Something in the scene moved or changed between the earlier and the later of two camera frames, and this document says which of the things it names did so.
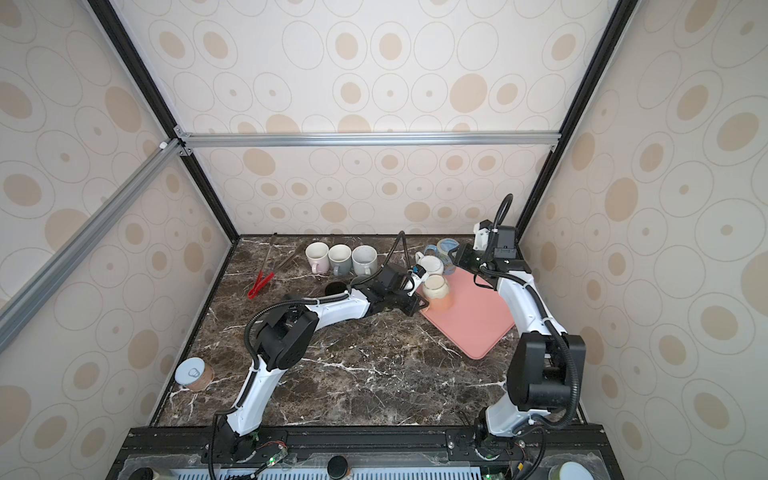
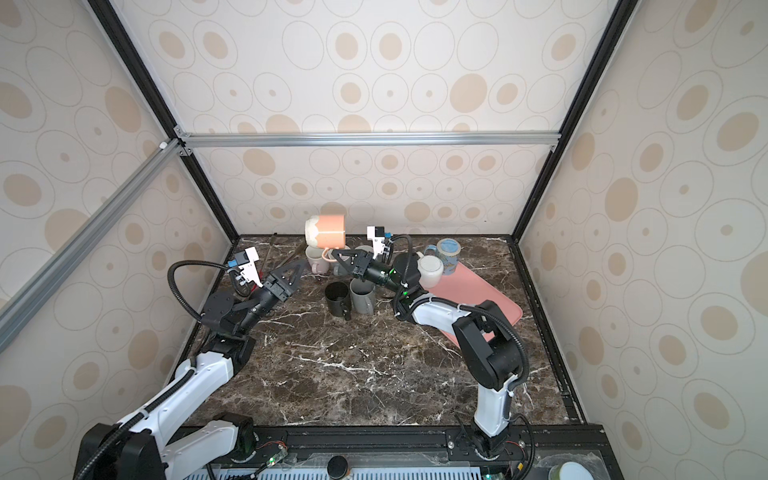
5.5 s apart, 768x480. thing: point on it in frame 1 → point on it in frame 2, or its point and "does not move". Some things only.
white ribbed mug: [432, 263] does not move
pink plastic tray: [478, 318] does not move
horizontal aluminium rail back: [186, 139] does not move
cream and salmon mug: [437, 289] → [326, 232]
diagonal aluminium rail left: [16, 305] does not move
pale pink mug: [318, 255] does not move
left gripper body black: [400, 302] → [257, 304]
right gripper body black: [471, 257] → [381, 273]
